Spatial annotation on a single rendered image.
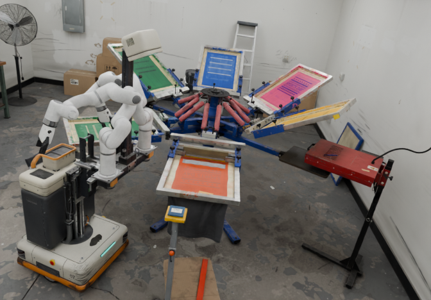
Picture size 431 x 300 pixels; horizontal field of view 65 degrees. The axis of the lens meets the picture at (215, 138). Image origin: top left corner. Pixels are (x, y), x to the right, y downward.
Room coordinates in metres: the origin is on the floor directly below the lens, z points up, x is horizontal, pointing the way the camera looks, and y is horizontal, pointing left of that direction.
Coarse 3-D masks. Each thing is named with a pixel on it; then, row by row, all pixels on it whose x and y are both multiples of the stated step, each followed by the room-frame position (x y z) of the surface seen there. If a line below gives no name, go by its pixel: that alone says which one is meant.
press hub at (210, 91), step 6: (204, 90) 3.41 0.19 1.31; (210, 90) 3.44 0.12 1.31; (216, 90) 3.40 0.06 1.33; (222, 90) 3.48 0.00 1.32; (216, 96) 3.27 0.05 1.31; (222, 96) 3.30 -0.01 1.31; (210, 102) 3.40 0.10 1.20; (216, 102) 3.39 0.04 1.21; (210, 108) 3.37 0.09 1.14; (216, 108) 3.38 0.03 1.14; (210, 114) 3.35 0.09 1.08; (210, 120) 3.32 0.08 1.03; (222, 120) 3.42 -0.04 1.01; (228, 120) 3.45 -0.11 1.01; (222, 126) 3.27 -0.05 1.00
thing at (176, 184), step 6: (186, 156) 2.58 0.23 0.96; (180, 162) 2.46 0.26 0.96; (180, 168) 2.37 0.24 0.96; (180, 174) 2.27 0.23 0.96; (174, 180) 2.18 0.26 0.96; (180, 180) 2.19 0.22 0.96; (174, 186) 2.10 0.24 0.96; (180, 186) 2.11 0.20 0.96; (186, 186) 2.12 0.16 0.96; (192, 186) 2.14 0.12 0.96; (198, 186) 2.15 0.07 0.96
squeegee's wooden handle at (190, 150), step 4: (184, 148) 2.56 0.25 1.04; (188, 148) 2.56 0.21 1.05; (192, 148) 2.56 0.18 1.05; (196, 148) 2.56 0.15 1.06; (200, 148) 2.56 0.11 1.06; (204, 148) 2.58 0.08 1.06; (188, 152) 2.56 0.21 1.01; (192, 152) 2.56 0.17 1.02; (196, 152) 2.56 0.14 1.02; (200, 152) 2.56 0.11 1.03; (204, 152) 2.56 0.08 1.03; (208, 152) 2.56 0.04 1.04; (212, 152) 2.56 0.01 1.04; (216, 152) 2.56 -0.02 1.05; (220, 152) 2.56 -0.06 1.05; (224, 152) 2.56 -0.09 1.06; (208, 156) 2.56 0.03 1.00; (212, 156) 2.56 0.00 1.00; (216, 156) 2.56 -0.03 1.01; (220, 156) 2.56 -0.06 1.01; (224, 156) 2.56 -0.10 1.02
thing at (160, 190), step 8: (184, 144) 2.74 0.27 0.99; (232, 152) 2.72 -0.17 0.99; (168, 160) 2.40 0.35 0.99; (168, 168) 2.28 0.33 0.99; (160, 184) 2.05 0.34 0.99; (160, 192) 1.97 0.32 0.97; (168, 192) 1.97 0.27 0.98; (176, 192) 1.97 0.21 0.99; (184, 192) 1.99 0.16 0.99; (192, 192) 2.00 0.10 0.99; (200, 200) 1.97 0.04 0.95; (208, 200) 1.97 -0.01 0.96; (216, 200) 1.97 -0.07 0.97; (224, 200) 1.97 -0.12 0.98; (232, 200) 1.98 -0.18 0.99
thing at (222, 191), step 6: (210, 162) 2.54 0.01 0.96; (216, 162) 2.55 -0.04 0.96; (222, 162) 2.57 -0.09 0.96; (204, 168) 2.43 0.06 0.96; (210, 168) 2.44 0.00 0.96; (216, 168) 2.45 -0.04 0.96; (222, 174) 2.36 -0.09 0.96; (222, 180) 2.28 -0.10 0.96; (222, 186) 2.19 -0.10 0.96; (210, 192) 2.09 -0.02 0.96; (216, 192) 2.10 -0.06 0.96; (222, 192) 2.11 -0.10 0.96
